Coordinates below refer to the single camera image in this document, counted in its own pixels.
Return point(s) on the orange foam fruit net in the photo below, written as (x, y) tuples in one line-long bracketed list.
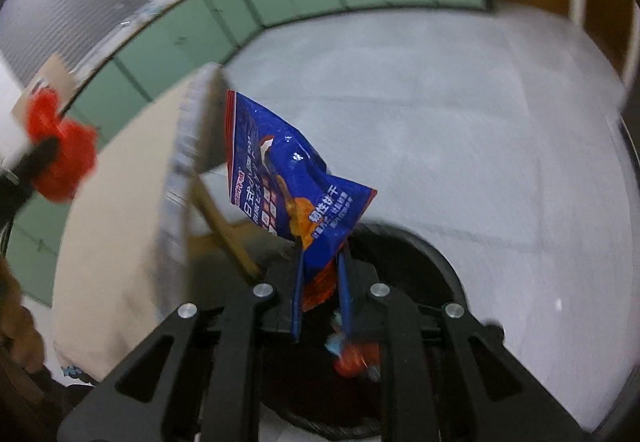
[(357, 359)]

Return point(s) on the black trash bin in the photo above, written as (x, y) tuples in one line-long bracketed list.
[(415, 267)]

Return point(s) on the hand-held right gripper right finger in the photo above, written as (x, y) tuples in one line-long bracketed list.
[(346, 307)]

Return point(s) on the beige tablecloth with scalloped trim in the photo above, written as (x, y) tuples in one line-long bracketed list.
[(115, 222)]

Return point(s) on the grey window blind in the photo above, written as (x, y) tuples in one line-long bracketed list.
[(65, 7)]

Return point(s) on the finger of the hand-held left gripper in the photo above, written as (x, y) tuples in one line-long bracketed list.
[(42, 155)]

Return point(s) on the brown cardboard box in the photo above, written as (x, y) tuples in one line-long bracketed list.
[(50, 82)]

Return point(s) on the wooden table frame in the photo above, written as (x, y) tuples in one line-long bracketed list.
[(225, 227)]

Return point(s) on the knotted red plastic bag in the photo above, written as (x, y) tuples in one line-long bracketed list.
[(70, 157)]

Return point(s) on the person's left hand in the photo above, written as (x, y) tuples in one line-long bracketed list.
[(20, 322)]

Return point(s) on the blue snack packet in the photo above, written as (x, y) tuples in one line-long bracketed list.
[(280, 162)]

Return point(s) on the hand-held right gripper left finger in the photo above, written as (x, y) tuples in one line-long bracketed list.
[(297, 307)]

